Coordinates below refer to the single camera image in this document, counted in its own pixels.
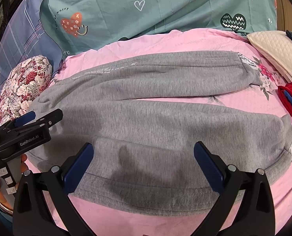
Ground grey sweatpants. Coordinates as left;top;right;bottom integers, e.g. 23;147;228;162
27;51;292;216

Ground red rose floral bolster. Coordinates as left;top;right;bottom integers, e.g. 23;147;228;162
0;55;52;126

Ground blue plaid pillow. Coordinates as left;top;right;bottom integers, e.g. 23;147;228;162
0;0;62;88

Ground teal heart print quilt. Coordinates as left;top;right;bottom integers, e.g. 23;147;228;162
40;0;277;56

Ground pink floral bed sheet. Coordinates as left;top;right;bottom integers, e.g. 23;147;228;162
48;29;292;235

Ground cream quilted pillow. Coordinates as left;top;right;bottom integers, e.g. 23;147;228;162
247;30;292;83

